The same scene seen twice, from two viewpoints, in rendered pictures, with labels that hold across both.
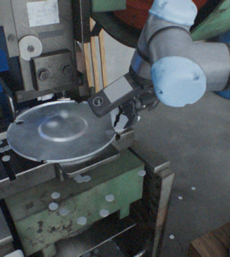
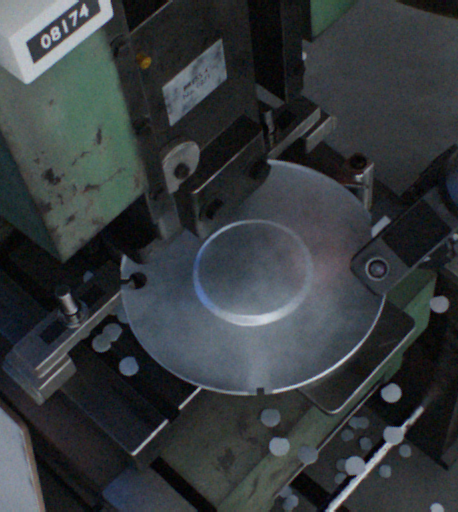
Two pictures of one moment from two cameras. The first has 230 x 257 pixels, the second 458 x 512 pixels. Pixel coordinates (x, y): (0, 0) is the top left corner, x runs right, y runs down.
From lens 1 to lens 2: 0.58 m
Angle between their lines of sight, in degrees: 26
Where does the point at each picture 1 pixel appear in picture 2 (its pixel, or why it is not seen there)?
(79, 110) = (262, 195)
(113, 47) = not seen: outside the picture
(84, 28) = (291, 76)
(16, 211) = (205, 481)
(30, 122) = (162, 272)
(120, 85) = (420, 222)
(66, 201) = (298, 423)
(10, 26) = (154, 173)
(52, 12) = (213, 69)
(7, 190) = (165, 441)
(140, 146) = not seen: hidden behind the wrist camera
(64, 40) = (236, 102)
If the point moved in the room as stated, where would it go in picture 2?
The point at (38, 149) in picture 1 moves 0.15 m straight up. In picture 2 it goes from (235, 360) to (221, 291)
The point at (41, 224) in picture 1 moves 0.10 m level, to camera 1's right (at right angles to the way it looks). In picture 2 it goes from (256, 481) to (340, 460)
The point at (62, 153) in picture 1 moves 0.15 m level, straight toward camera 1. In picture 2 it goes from (292, 359) to (367, 484)
